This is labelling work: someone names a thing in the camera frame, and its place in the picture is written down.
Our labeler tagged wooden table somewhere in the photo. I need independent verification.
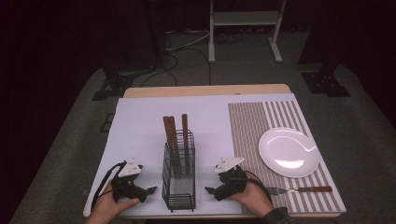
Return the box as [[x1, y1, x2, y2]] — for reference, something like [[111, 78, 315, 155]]
[[82, 83, 342, 219]]

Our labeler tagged person's left hand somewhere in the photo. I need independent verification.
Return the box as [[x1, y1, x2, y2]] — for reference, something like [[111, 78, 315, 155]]
[[85, 181, 141, 224]]

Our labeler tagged person's right hand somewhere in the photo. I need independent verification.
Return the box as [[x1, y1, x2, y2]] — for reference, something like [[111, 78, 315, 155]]
[[231, 172, 276, 217]]

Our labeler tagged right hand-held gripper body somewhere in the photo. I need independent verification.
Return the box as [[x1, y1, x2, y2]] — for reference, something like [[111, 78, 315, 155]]
[[213, 156, 249, 201]]

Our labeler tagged white plate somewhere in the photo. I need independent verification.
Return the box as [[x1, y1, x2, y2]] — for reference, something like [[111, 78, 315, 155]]
[[258, 126, 321, 179]]

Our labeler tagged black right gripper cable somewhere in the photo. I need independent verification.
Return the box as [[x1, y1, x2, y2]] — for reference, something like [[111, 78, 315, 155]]
[[243, 170, 274, 203]]

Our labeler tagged black floor cable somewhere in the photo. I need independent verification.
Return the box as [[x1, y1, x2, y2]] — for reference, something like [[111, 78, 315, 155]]
[[139, 46, 213, 89]]

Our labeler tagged white floor cable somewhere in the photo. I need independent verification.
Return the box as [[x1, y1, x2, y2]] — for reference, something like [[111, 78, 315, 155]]
[[164, 29, 213, 53]]

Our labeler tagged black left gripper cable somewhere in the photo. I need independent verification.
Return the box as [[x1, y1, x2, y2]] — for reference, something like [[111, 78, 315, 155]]
[[91, 161, 127, 210]]

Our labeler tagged white table sheet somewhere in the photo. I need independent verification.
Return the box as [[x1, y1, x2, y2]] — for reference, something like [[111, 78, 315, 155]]
[[82, 92, 298, 217]]

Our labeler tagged white metal stand frame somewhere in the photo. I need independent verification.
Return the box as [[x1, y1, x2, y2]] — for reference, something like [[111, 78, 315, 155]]
[[207, 0, 288, 65]]

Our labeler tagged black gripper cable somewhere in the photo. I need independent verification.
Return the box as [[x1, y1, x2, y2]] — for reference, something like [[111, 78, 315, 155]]
[[91, 161, 127, 210], [243, 170, 274, 203]]

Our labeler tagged striped placemat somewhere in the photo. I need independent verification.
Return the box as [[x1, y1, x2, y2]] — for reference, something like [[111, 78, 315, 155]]
[[227, 99, 347, 216]]

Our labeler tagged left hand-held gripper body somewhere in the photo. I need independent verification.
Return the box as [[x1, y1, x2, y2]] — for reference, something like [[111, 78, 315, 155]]
[[110, 158, 148, 203]]

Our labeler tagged fork with wooden handle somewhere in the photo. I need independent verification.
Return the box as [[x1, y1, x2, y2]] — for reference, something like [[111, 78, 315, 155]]
[[266, 185, 333, 197]]

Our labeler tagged black stand base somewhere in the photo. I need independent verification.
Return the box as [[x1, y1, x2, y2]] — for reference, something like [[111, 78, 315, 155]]
[[91, 70, 135, 102], [301, 63, 352, 98]]

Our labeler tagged black wire cutlery holder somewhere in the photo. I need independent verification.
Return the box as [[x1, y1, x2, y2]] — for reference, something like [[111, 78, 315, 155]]
[[161, 129, 197, 214]]

